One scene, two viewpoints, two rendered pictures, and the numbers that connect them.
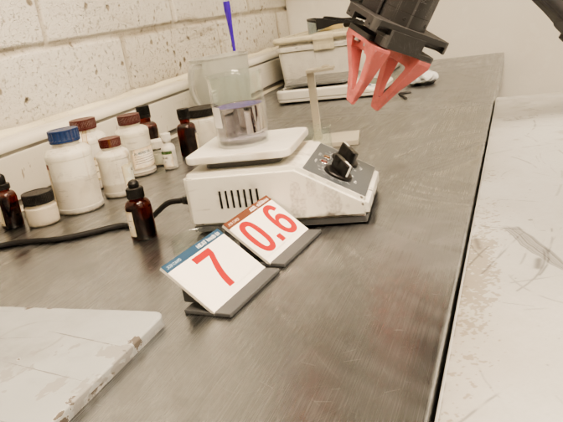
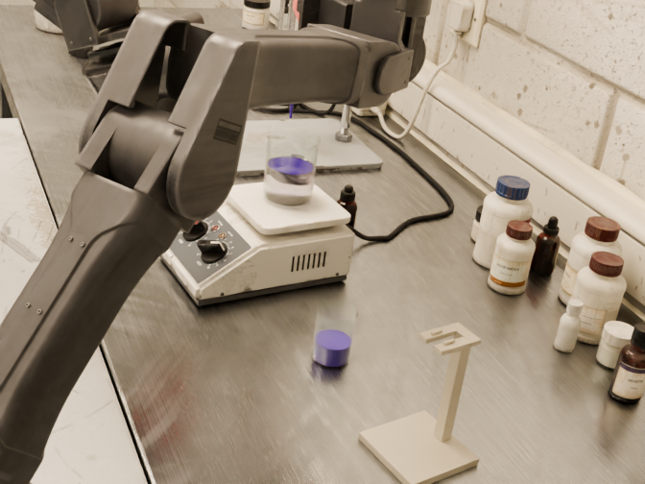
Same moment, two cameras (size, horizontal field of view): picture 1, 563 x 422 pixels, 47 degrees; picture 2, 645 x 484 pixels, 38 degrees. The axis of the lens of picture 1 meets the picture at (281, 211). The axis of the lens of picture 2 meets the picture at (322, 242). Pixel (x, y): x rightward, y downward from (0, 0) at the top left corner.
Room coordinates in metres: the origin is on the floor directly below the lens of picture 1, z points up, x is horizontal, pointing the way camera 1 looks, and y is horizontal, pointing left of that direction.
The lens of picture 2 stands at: (1.45, -0.71, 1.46)
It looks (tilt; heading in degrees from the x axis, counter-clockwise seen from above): 27 degrees down; 132
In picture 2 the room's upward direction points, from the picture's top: 7 degrees clockwise
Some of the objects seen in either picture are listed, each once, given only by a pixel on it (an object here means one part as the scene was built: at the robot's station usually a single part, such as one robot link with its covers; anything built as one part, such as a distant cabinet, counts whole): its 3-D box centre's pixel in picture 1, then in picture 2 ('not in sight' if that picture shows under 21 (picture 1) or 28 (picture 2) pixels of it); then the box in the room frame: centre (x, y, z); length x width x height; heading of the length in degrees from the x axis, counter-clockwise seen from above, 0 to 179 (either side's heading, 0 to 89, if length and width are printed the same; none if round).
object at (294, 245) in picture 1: (274, 229); not in sight; (0.61, 0.01, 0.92); 0.09 x 0.06 x 0.04; 151
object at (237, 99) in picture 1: (240, 109); (291, 170); (0.73, 0.03, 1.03); 0.07 x 0.06 x 0.08; 163
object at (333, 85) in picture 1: (335, 85); not in sight; (1.63, -0.18, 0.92); 0.26 x 0.19 x 0.05; 66
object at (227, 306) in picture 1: (222, 270); not in sight; (0.52, 0.06, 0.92); 0.09 x 0.06 x 0.04; 151
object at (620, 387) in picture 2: (187, 131); (634, 362); (1.14, 0.15, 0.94); 0.03 x 0.03 x 0.08
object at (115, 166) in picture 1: (115, 166); (513, 256); (0.93, 0.23, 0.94); 0.05 x 0.05 x 0.09
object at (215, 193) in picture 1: (276, 179); (263, 239); (0.73, 0.00, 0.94); 0.22 x 0.13 x 0.08; 74
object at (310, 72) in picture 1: (331, 104); (428, 396); (1.07, -0.11, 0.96); 0.08 x 0.08 x 0.13; 79
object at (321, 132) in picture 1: (317, 146); (333, 334); (0.91, -0.07, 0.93); 0.04 x 0.04 x 0.06
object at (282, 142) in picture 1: (250, 145); (286, 204); (0.73, 0.02, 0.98); 0.12 x 0.12 x 0.01; 74
